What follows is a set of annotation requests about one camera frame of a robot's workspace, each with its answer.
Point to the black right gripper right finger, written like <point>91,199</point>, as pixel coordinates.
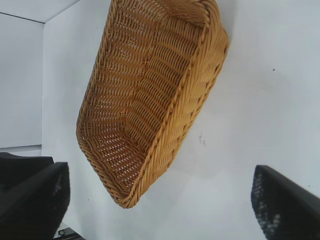
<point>287,210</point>

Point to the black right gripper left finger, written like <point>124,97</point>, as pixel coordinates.
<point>37,207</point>

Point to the tan woven wicker basket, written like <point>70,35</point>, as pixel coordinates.
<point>140,100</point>

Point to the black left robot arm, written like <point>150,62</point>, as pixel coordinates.
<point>15,175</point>

